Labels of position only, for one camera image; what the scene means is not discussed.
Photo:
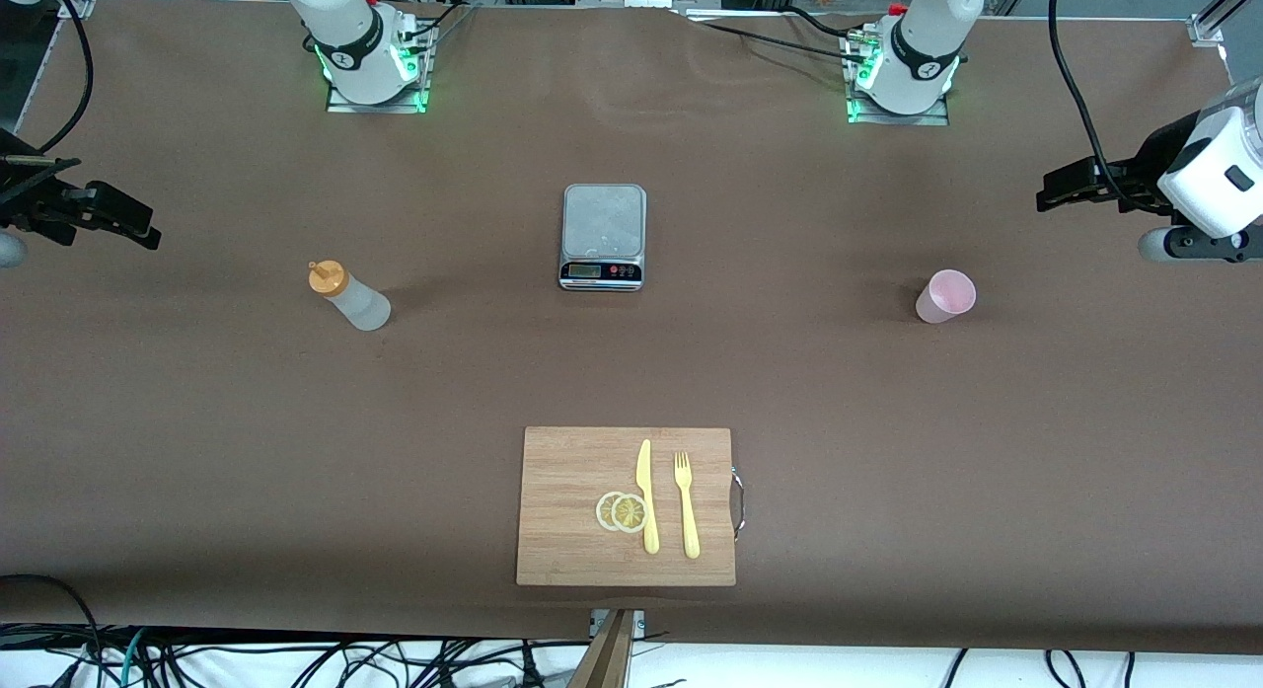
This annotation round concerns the lemon slice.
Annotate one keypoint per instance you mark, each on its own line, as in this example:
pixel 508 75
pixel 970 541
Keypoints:
pixel 629 513
pixel 602 511

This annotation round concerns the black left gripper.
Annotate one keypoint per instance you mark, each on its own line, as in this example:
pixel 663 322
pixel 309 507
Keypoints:
pixel 1148 172

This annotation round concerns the wooden cutting board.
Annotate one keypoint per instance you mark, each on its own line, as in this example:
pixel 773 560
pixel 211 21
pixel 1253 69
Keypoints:
pixel 572 530

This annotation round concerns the yellow plastic fork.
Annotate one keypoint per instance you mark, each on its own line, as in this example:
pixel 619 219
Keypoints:
pixel 688 515

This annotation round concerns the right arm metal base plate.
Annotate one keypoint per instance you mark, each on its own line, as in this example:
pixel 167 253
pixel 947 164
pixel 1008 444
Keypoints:
pixel 375 107

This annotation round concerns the clear sauce bottle orange cap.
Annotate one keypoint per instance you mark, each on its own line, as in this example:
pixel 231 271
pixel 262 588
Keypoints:
pixel 360 303

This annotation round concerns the silver digital kitchen scale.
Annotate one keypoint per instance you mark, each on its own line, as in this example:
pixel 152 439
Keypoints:
pixel 602 224

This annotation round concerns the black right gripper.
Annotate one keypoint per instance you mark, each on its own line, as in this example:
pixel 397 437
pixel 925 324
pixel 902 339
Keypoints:
pixel 28 200

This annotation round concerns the metal table bracket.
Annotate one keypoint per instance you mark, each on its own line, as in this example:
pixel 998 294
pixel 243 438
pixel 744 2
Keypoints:
pixel 637 624

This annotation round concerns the yellow plastic knife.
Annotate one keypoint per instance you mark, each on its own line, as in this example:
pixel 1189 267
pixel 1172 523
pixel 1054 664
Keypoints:
pixel 644 471

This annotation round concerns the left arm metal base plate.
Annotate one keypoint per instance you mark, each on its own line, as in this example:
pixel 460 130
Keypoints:
pixel 898 118

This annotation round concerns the wooden post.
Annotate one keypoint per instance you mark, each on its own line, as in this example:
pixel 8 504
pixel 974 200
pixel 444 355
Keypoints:
pixel 607 658

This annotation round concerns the pink plastic cup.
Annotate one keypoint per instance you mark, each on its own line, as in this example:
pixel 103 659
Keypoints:
pixel 942 298

